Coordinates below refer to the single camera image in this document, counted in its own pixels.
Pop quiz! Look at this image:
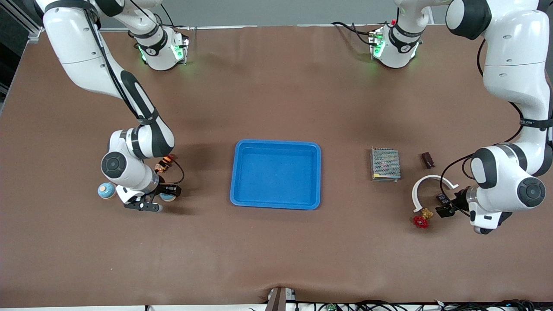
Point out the metal mesh power supply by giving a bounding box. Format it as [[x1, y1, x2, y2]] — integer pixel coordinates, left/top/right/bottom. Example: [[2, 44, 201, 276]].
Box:
[[370, 147, 401, 182]]

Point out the grey metal bracket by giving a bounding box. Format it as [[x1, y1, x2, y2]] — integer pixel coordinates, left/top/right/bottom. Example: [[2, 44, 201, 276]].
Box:
[[264, 286, 297, 311]]

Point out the black left base cable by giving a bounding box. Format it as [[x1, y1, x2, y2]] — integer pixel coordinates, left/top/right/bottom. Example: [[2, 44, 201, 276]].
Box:
[[331, 21, 376, 47]]

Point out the brass valve red handwheel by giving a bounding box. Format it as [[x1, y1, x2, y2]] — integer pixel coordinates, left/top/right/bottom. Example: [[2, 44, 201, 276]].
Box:
[[412, 207, 434, 229]]

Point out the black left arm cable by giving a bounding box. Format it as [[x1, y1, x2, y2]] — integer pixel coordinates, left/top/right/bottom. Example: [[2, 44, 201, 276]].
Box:
[[439, 37, 553, 216]]

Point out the brown table mat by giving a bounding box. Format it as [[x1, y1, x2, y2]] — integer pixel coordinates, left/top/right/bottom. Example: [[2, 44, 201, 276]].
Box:
[[0, 24, 553, 308]]

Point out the aluminium frame corner post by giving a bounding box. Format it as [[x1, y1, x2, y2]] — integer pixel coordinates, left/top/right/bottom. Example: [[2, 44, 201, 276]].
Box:
[[0, 0, 44, 44]]

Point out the blue plastic tray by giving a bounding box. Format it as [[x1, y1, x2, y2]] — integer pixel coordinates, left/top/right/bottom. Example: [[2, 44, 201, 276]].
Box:
[[229, 139, 322, 211]]

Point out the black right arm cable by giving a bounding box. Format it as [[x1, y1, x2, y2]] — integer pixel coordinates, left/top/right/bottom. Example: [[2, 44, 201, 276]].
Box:
[[82, 0, 185, 186]]

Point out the black right base cable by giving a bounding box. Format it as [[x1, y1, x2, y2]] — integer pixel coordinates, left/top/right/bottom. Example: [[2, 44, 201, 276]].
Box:
[[160, 3, 191, 31]]

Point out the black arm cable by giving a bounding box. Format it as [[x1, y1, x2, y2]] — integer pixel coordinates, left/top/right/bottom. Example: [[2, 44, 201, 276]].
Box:
[[439, 37, 553, 216], [82, 0, 185, 186]]

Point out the white curved plastic clamp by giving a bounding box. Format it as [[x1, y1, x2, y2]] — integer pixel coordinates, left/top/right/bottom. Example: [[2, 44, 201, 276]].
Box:
[[411, 175, 459, 213]]

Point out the orange red push switch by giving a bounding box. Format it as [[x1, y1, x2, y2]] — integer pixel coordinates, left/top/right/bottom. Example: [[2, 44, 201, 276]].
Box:
[[156, 154, 177, 173]]

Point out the black base cable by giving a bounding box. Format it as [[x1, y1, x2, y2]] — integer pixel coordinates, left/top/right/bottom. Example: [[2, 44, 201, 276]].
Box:
[[331, 21, 376, 47], [160, 3, 191, 31]]

